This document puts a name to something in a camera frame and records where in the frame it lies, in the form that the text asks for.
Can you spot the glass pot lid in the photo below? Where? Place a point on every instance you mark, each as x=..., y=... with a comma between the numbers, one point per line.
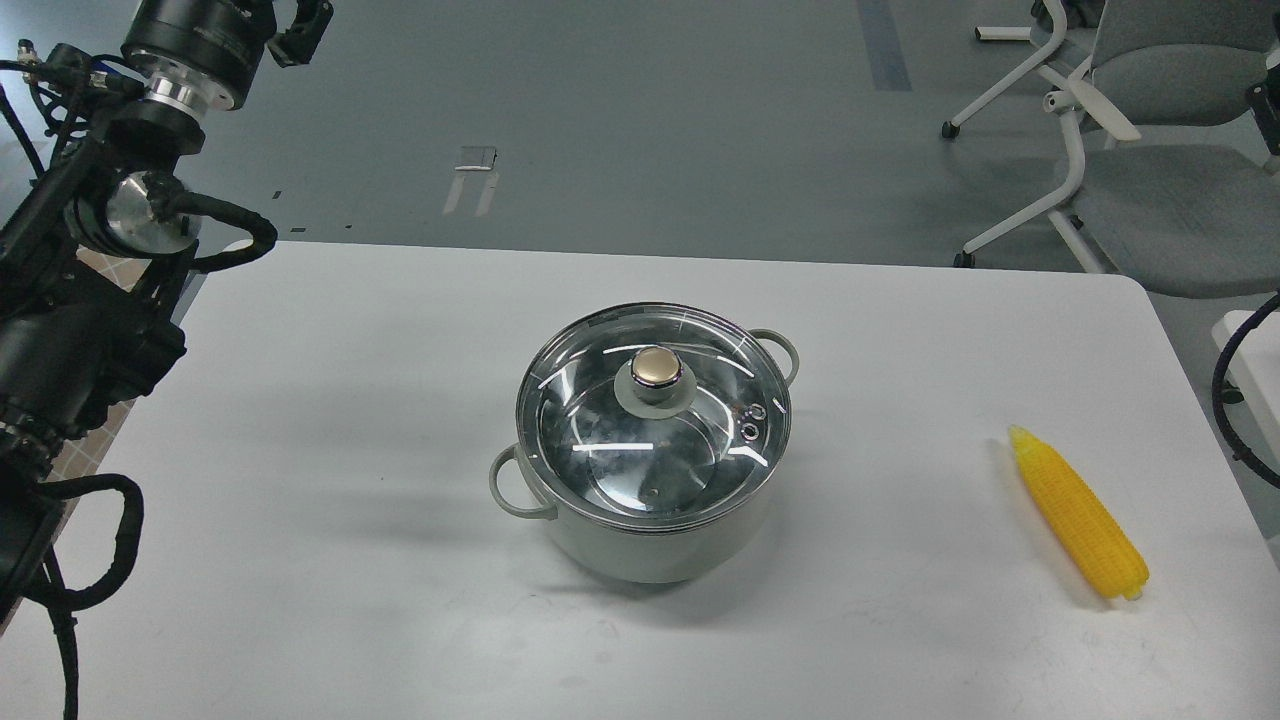
x=656, y=417

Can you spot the yellow plastic corn cob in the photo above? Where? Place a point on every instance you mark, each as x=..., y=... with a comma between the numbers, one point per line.
x=1107, y=559

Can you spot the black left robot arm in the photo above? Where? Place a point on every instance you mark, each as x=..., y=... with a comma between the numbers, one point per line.
x=95, y=259

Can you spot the pale green cooking pot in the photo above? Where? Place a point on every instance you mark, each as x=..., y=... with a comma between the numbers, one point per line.
x=666, y=557

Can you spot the grey white office chair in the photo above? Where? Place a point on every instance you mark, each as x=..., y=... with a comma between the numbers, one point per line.
x=1191, y=220

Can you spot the white side table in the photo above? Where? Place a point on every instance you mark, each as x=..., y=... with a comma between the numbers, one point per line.
x=1254, y=370

